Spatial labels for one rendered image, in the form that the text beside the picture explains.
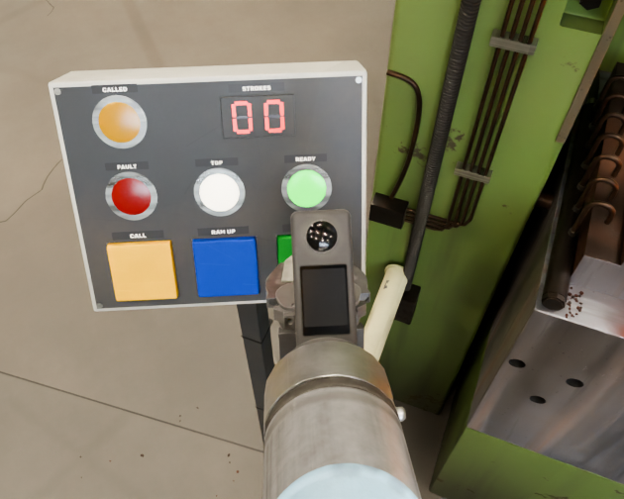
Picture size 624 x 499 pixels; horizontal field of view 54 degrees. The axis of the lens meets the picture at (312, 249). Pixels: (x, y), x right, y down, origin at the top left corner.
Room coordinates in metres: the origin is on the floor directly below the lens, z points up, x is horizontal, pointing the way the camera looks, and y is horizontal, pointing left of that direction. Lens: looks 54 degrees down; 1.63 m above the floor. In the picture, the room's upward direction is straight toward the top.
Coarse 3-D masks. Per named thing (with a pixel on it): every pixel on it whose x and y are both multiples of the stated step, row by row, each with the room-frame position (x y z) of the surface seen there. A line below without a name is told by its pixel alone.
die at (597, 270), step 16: (608, 112) 0.72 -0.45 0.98; (608, 128) 0.69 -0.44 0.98; (608, 144) 0.65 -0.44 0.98; (608, 160) 0.62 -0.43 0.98; (592, 176) 0.61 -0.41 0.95; (608, 176) 0.59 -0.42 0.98; (592, 192) 0.57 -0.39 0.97; (608, 192) 0.56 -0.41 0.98; (592, 208) 0.53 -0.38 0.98; (592, 224) 0.50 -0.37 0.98; (592, 240) 0.48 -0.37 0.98; (608, 240) 0.48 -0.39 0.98; (576, 256) 0.48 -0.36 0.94; (592, 256) 0.45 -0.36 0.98; (608, 256) 0.45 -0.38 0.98; (576, 272) 0.45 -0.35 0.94; (592, 272) 0.45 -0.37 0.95; (608, 272) 0.44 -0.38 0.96; (592, 288) 0.44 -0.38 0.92; (608, 288) 0.44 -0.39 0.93
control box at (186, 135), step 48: (96, 96) 0.52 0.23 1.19; (144, 96) 0.52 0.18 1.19; (192, 96) 0.52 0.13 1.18; (240, 96) 0.52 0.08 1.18; (288, 96) 0.52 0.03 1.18; (336, 96) 0.53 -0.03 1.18; (96, 144) 0.49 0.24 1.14; (144, 144) 0.49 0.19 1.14; (192, 144) 0.49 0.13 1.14; (240, 144) 0.50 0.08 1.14; (288, 144) 0.50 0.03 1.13; (336, 144) 0.50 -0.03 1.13; (96, 192) 0.46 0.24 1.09; (192, 192) 0.46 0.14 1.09; (240, 192) 0.47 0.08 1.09; (336, 192) 0.47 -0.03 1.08; (96, 240) 0.43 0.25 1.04; (144, 240) 0.43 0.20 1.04; (192, 240) 0.44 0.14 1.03; (96, 288) 0.40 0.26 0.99; (192, 288) 0.40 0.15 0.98
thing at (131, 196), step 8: (120, 184) 0.46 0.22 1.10; (128, 184) 0.46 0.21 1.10; (136, 184) 0.47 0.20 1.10; (144, 184) 0.47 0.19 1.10; (112, 192) 0.46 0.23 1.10; (120, 192) 0.46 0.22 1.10; (128, 192) 0.46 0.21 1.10; (136, 192) 0.46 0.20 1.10; (144, 192) 0.46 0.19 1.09; (112, 200) 0.46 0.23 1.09; (120, 200) 0.45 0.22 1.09; (128, 200) 0.45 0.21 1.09; (136, 200) 0.46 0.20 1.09; (144, 200) 0.46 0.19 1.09; (120, 208) 0.45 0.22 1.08; (128, 208) 0.45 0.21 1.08; (136, 208) 0.45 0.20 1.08; (144, 208) 0.45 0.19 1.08
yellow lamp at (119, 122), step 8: (112, 104) 0.51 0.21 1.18; (120, 104) 0.51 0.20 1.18; (104, 112) 0.51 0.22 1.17; (112, 112) 0.51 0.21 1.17; (120, 112) 0.51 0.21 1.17; (128, 112) 0.51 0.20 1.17; (136, 112) 0.51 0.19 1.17; (104, 120) 0.50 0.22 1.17; (112, 120) 0.50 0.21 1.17; (120, 120) 0.50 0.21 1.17; (128, 120) 0.50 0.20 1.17; (136, 120) 0.50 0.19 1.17; (104, 128) 0.50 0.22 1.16; (112, 128) 0.50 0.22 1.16; (120, 128) 0.50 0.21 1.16; (128, 128) 0.50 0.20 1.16; (136, 128) 0.50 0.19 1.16; (112, 136) 0.49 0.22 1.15; (120, 136) 0.49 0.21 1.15; (128, 136) 0.49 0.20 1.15; (136, 136) 0.49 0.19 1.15
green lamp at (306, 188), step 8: (296, 176) 0.48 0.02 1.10; (304, 176) 0.48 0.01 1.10; (312, 176) 0.48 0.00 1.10; (320, 176) 0.48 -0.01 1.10; (288, 184) 0.47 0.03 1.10; (296, 184) 0.47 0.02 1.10; (304, 184) 0.47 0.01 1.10; (312, 184) 0.47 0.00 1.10; (320, 184) 0.47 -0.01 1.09; (288, 192) 0.47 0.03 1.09; (296, 192) 0.47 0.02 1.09; (304, 192) 0.47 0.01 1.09; (312, 192) 0.47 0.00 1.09; (320, 192) 0.47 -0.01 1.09; (296, 200) 0.46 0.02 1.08; (304, 200) 0.46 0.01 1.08; (312, 200) 0.46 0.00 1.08; (320, 200) 0.46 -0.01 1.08
